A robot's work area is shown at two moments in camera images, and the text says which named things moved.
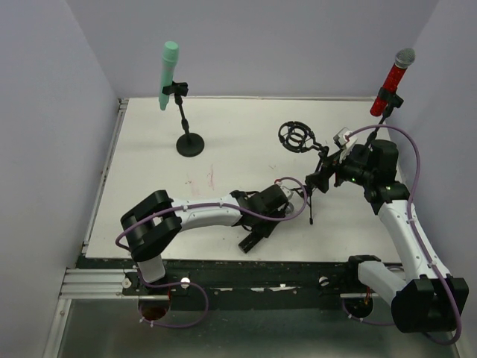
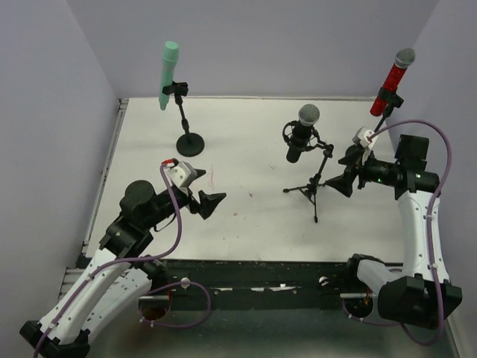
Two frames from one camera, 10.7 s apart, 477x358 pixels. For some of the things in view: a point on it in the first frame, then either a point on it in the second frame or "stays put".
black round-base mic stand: x=393 y=99 stays put
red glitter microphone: x=403 y=60 stays put
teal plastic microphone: x=169 y=57 stays put
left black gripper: x=258 y=231 -> x=194 y=198
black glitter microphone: x=255 y=236 -> x=308 y=115
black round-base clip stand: x=188 y=145 stays put
